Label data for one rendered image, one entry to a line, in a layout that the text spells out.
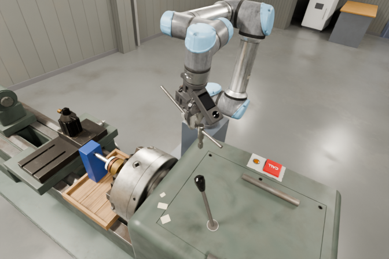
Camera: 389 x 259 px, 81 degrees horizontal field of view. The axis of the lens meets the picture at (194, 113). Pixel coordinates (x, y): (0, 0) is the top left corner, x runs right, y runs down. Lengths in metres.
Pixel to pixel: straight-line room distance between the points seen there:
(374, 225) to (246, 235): 2.08
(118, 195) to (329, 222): 0.72
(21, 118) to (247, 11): 1.54
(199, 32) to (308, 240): 0.67
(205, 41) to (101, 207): 0.96
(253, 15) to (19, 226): 2.30
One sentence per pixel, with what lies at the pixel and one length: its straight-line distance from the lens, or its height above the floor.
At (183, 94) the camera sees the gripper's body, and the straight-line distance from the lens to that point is 0.72.
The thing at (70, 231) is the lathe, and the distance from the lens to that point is 1.66.
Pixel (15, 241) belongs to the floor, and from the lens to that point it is 2.44.
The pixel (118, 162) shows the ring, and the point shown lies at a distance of 1.10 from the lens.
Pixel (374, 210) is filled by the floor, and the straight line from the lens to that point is 2.88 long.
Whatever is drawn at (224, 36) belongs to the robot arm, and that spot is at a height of 1.73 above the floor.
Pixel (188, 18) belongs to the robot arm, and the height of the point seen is 1.75.
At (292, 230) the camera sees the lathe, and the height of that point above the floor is 1.25.
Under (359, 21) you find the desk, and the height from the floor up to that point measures 0.58.
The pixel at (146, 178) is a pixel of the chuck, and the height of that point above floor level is 1.23.
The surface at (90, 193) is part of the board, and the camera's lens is 1.33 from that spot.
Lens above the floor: 1.95
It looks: 39 degrees down
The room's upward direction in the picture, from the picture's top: 4 degrees clockwise
